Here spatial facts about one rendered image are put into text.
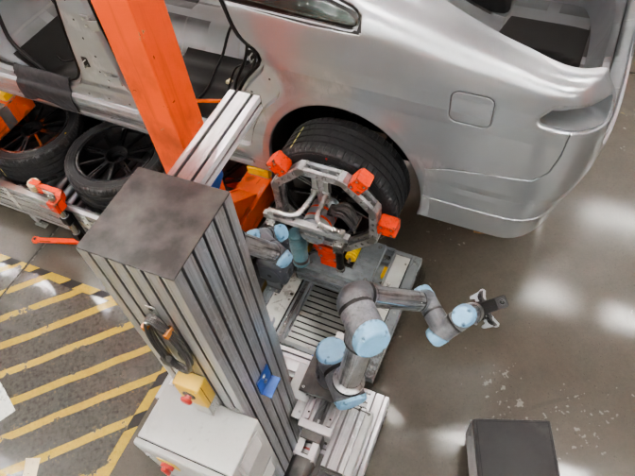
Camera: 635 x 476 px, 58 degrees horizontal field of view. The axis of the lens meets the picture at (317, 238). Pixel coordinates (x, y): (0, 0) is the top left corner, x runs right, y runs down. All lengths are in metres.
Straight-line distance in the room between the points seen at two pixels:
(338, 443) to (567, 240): 2.13
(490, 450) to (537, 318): 0.99
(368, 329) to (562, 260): 2.22
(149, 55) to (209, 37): 1.81
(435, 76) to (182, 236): 1.31
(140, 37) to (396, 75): 0.94
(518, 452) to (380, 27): 1.88
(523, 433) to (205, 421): 1.51
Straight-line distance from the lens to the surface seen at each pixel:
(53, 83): 3.77
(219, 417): 1.90
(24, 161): 4.11
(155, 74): 2.11
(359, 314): 1.73
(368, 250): 3.34
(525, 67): 2.20
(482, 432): 2.80
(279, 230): 2.44
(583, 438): 3.28
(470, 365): 3.28
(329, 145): 2.55
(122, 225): 1.31
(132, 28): 2.03
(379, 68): 2.31
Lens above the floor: 2.97
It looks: 54 degrees down
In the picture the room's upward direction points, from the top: 8 degrees counter-clockwise
